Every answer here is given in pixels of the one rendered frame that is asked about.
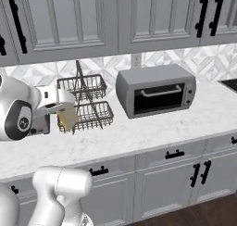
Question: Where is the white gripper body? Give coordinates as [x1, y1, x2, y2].
[42, 89, 77, 116]

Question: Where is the grey toaster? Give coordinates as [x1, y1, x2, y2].
[30, 113, 51, 136]

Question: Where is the grey toaster oven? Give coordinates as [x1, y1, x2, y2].
[115, 63, 197, 119]

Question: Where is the tan rounded object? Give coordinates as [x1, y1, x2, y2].
[56, 107, 79, 135]

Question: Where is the grey drawer front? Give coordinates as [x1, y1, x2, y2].
[135, 139, 207, 171]
[203, 132, 237, 156]
[0, 176, 37, 205]
[75, 155, 137, 182]

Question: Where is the grey base cupboard door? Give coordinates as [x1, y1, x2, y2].
[79, 171, 137, 226]
[17, 196, 39, 226]
[195, 148, 237, 207]
[132, 157, 203, 223]

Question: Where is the dark two-tier wire stand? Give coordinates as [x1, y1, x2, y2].
[56, 59, 115, 134]

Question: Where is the white wall outlet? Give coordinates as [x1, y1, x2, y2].
[131, 52, 143, 69]

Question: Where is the grey wall cupboard door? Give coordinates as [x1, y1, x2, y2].
[0, 0, 119, 66]
[199, 0, 237, 47]
[0, 0, 20, 68]
[117, 0, 207, 55]

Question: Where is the black wall cupboard handle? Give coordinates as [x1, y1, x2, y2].
[0, 34, 7, 57]
[6, 0, 29, 55]
[208, 0, 227, 37]
[194, 0, 212, 39]

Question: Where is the toaster oven door handle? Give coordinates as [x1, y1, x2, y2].
[140, 84, 182, 98]

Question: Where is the black base cupboard handle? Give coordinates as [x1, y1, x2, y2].
[189, 162, 201, 188]
[200, 159, 213, 185]

